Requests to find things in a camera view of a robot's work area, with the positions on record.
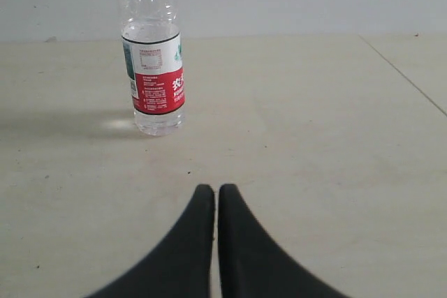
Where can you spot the clear plastic water bottle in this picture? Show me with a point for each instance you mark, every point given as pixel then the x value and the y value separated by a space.
pixel 151 39

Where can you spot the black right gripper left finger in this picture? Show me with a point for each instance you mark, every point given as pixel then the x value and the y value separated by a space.
pixel 179 265

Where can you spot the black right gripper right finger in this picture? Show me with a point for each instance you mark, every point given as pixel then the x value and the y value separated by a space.
pixel 251 263

